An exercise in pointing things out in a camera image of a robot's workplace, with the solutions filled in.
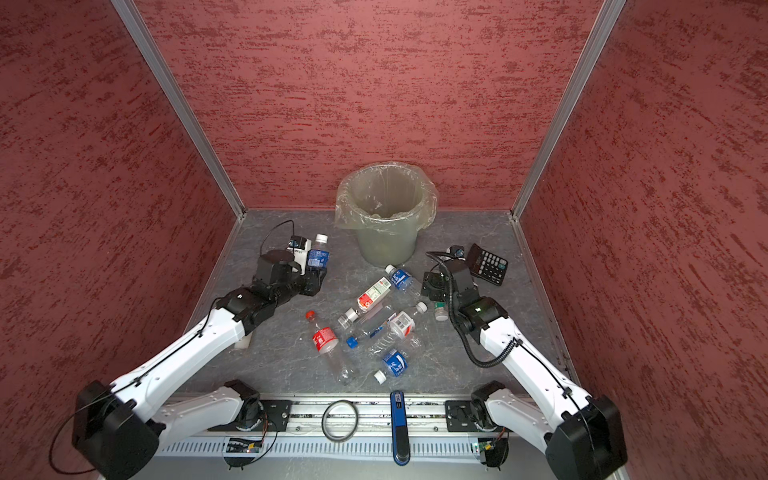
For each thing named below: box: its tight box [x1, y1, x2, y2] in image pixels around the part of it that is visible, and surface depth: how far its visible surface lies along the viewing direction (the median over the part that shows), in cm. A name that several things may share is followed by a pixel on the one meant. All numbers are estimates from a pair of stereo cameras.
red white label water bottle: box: [367, 301, 428, 358], surface depth 87 cm
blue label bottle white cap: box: [307, 233, 331, 269], surface depth 79 cm
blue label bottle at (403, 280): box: [384, 264, 422, 297], surface depth 97 cm
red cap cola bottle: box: [305, 310, 355, 385], surface depth 83 cm
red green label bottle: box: [338, 277, 392, 329], surface depth 91 cm
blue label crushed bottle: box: [374, 349, 409, 385], surface depth 79 cm
